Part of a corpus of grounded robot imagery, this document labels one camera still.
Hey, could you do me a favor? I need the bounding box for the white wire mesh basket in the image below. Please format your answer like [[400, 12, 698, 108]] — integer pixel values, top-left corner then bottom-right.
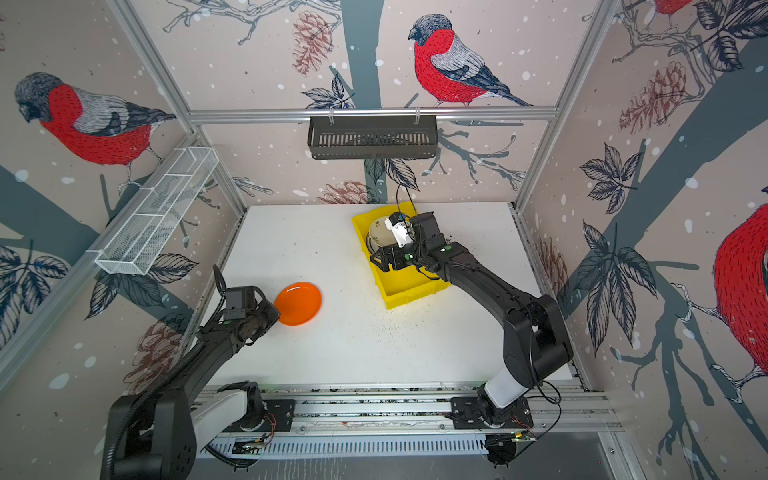
[[95, 146, 219, 275]]

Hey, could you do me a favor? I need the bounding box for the black hanging wire basket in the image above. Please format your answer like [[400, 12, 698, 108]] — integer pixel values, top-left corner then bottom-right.
[[307, 115, 438, 160]]

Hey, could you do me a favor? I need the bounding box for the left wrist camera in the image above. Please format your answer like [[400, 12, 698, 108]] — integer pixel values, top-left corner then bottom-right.
[[213, 264, 259, 322]]

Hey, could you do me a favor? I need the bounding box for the cream plate red seal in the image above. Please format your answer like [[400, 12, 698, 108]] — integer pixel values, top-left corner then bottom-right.
[[366, 216, 397, 254]]

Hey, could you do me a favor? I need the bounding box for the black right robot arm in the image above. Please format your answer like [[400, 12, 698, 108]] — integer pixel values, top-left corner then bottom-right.
[[369, 212, 574, 428]]

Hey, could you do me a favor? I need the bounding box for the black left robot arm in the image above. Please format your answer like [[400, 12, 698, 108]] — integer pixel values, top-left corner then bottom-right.
[[100, 300, 280, 479]]

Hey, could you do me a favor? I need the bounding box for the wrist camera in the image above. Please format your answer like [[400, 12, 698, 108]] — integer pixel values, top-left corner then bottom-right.
[[213, 264, 259, 322], [385, 211, 414, 248]]

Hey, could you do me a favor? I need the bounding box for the orange plate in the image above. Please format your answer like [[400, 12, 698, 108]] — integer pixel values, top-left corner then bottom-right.
[[274, 282, 323, 326]]

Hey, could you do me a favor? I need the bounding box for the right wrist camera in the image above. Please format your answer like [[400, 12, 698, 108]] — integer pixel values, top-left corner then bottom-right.
[[385, 211, 414, 248]]

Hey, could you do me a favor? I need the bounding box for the yellow plastic bin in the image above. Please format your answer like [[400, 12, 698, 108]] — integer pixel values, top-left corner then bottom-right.
[[352, 202, 451, 310]]

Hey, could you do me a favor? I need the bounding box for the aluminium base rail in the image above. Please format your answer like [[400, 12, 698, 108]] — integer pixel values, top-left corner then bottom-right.
[[192, 384, 624, 464]]

